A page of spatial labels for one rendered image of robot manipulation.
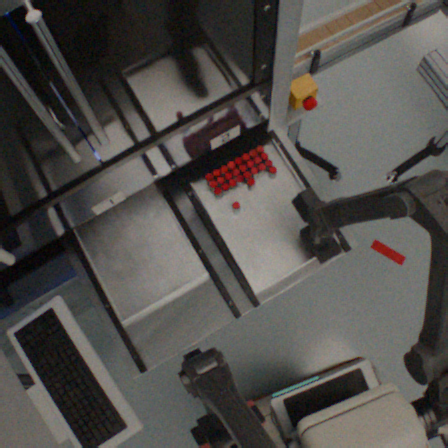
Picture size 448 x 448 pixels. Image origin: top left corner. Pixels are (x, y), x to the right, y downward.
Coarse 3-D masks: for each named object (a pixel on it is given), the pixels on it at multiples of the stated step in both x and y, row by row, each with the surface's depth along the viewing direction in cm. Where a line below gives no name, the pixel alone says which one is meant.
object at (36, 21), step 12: (36, 12) 64; (36, 24) 64; (36, 36) 67; (48, 36) 68; (48, 48) 69; (60, 60) 73; (60, 72) 76; (72, 72) 78; (72, 84) 79; (72, 96) 83; (84, 96) 85; (84, 108) 87; (96, 120) 93; (96, 132) 96; (108, 144) 102
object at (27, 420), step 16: (0, 352) 151; (0, 368) 144; (0, 384) 137; (16, 384) 147; (0, 400) 131; (16, 400) 140; (0, 416) 124; (16, 416) 133; (32, 416) 143; (0, 432) 119; (16, 432) 127; (32, 432) 136; (48, 432) 146
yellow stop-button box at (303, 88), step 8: (296, 72) 149; (304, 72) 149; (296, 80) 149; (304, 80) 149; (312, 80) 149; (296, 88) 148; (304, 88) 148; (312, 88) 148; (296, 96) 148; (304, 96) 148; (312, 96) 151; (296, 104) 151
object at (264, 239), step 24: (288, 168) 157; (240, 192) 157; (264, 192) 156; (288, 192) 156; (216, 216) 155; (240, 216) 155; (264, 216) 155; (288, 216) 155; (240, 240) 153; (264, 240) 153; (288, 240) 153; (336, 240) 150; (240, 264) 148; (264, 264) 151; (288, 264) 151
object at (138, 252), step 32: (96, 224) 156; (128, 224) 155; (160, 224) 155; (96, 256) 153; (128, 256) 153; (160, 256) 153; (192, 256) 153; (128, 288) 151; (160, 288) 151; (128, 320) 148
